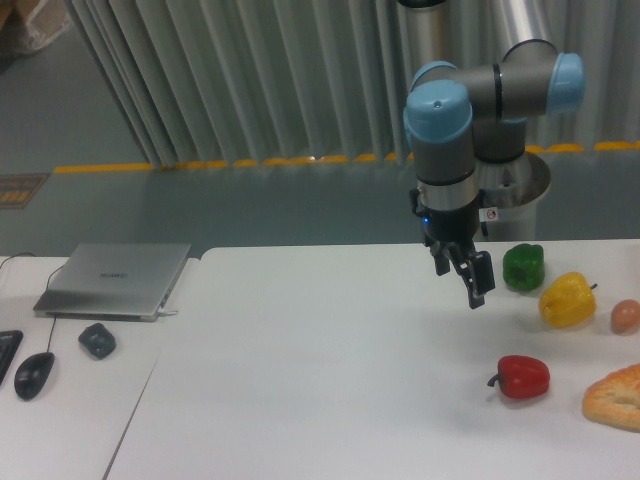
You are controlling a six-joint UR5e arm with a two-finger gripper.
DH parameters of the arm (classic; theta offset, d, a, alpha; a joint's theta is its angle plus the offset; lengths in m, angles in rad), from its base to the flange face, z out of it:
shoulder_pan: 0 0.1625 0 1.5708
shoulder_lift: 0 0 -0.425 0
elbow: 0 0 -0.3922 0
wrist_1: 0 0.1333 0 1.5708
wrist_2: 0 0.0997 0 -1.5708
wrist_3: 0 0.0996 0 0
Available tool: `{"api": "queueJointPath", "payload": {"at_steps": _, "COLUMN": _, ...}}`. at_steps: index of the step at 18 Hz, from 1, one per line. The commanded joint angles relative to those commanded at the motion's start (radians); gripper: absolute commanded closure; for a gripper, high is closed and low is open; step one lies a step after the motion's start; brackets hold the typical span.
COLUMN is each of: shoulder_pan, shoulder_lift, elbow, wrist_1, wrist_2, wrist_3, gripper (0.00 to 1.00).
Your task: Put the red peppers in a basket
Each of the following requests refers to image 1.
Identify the black keyboard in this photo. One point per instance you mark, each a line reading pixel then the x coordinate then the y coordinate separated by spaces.
pixel 10 341

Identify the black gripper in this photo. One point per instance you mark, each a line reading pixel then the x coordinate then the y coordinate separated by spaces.
pixel 450 218

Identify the brown onion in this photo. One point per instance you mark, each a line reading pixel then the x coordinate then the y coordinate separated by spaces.
pixel 624 317

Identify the black controller puck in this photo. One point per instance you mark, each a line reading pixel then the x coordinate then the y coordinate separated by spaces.
pixel 98 341

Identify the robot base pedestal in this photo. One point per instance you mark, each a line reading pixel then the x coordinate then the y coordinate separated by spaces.
pixel 509 196

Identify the black computer mouse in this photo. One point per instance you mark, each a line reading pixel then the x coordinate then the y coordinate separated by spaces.
pixel 32 375

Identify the yellow bell pepper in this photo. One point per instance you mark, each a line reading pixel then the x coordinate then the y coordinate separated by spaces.
pixel 568 301

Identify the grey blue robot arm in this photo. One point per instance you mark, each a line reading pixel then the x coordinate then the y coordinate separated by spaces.
pixel 466 128

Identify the red bell pepper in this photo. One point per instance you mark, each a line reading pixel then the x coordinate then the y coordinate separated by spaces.
pixel 521 377

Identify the orange bread basket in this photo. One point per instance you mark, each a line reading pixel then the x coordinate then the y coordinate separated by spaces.
pixel 614 400

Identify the green bell pepper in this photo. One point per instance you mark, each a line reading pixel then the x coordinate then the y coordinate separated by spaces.
pixel 523 267

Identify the silver laptop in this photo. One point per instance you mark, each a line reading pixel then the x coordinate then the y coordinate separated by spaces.
pixel 114 281

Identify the grey curtain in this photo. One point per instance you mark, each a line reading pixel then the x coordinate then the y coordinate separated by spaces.
pixel 239 82

